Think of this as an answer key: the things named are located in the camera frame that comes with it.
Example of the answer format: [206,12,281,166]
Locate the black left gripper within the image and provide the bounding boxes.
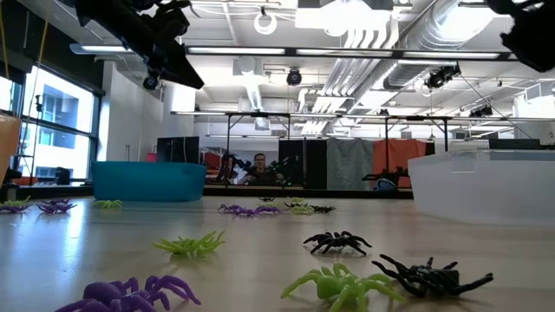
[124,0,206,91]

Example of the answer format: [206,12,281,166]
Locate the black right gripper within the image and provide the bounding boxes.
[485,0,555,74]

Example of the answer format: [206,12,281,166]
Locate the long LED light bar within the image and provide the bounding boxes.
[69,42,519,62]

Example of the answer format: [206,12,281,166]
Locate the wide black monitor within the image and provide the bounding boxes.
[488,138,543,152]

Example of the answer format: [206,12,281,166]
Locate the black spotlight cluster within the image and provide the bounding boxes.
[423,63,462,91]

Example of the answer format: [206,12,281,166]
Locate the teal plastic bin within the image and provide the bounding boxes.
[90,160,208,203]

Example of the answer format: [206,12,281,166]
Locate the person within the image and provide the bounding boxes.
[237,153,285,187]

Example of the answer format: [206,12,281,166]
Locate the large glass window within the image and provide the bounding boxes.
[0,64,101,185]

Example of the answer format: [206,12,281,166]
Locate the black tripod stand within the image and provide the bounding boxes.
[32,93,45,174]

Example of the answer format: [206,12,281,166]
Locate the clear plastic bin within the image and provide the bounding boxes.
[407,149,555,227]

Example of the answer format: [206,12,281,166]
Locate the black cabinet panel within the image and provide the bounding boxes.
[277,138,329,191]

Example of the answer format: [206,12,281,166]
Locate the orange cloth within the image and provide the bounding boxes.
[372,138,429,190]

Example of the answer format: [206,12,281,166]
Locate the white pipe bundle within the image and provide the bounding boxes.
[323,16,400,99]

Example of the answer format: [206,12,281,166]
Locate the orange plastic bin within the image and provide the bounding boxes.
[0,113,23,187]

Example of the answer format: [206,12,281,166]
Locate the grey cloth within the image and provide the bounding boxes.
[326,137,375,192]

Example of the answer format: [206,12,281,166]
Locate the white ring lamp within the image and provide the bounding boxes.
[253,11,278,36]

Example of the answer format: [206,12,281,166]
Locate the black metal rig frame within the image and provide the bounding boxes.
[224,111,292,187]
[383,114,450,153]

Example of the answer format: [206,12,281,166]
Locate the silver ventilation duct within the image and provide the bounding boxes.
[383,0,500,90]

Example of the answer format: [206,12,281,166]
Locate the black aluminium table frame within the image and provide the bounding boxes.
[0,184,415,201]

